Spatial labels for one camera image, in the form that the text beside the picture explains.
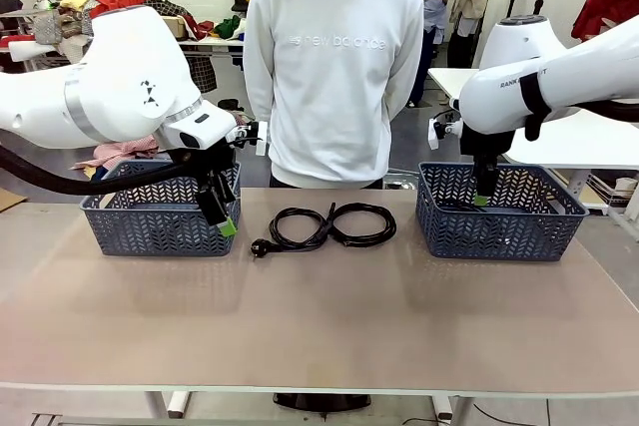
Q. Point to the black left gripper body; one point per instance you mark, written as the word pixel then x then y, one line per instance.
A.
pixel 209 161

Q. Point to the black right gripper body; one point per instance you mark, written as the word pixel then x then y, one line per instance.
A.
pixel 484 144

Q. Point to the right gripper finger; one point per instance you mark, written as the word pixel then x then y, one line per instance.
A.
pixel 491 179
pixel 480 186

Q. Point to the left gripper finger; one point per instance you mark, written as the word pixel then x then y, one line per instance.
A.
pixel 227 226
pixel 209 204

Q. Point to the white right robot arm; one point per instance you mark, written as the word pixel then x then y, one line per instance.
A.
pixel 549 77

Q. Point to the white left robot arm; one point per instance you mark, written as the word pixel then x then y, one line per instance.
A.
pixel 115 92

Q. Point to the grey plastic lattice basket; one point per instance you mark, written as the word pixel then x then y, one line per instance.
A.
pixel 150 236
pixel 499 240

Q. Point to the red white checkered cloth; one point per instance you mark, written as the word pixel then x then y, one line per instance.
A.
pixel 120 151

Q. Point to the white background table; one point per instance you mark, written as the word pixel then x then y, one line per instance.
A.
pixel 214 44

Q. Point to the green cloth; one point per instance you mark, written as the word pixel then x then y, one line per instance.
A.
pixel 228 27

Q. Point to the light blue hanging shirt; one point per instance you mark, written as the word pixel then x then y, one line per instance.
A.
pixel 434 17

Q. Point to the cardboard box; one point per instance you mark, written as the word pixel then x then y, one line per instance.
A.
pixel 177 26

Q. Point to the person in white sweater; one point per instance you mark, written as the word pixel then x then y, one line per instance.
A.
pixel 339 97

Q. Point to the white table leg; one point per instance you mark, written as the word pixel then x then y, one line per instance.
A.
pixel 442 406
pixel 177 403

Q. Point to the black round floor base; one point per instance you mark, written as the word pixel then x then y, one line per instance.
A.
pixel 319 401

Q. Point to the flat cardboard on floor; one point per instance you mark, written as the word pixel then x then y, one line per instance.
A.
pixel 10 199

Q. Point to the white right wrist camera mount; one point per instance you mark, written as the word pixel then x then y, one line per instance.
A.
pixel 435 134

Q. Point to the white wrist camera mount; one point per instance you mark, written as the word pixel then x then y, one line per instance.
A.
pixel 260 139
pixel 435 134

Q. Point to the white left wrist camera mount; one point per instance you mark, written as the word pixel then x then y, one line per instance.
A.
pixel 260 139

